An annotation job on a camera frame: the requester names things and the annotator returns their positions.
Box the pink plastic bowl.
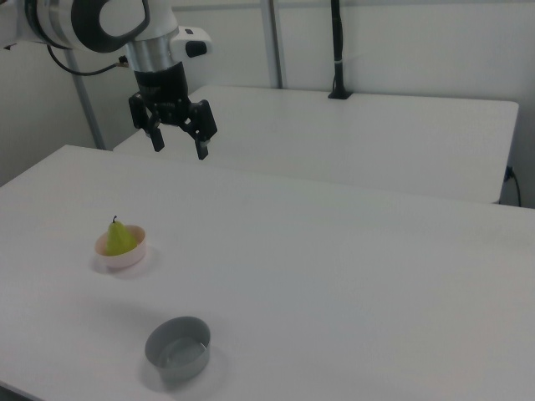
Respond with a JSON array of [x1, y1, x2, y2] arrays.
[[94, 224, 149, 269]]

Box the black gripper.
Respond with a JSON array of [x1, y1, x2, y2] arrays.
[[128, 61, 219, 161]]

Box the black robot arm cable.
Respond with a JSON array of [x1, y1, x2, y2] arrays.
[[45, 43, 129, 77]]

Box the aluminium frame post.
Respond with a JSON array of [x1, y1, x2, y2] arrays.
[[69, 52, 106, 150], [264, 0, 290, 89]]

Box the yellow-green pear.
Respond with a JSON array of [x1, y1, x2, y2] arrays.
[[104, 215, 137, 256]]

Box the white side table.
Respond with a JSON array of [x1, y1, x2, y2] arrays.
[[112, 84, 521, 206]]

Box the grey plastic bowl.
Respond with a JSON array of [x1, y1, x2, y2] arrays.
[[144, 316, 212, 382]]

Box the black power cable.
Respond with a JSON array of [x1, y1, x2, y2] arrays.
[[503, 165, 523, 208]]

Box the black camera stand pole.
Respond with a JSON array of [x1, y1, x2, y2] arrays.
[[327, 0, 353, 100]]

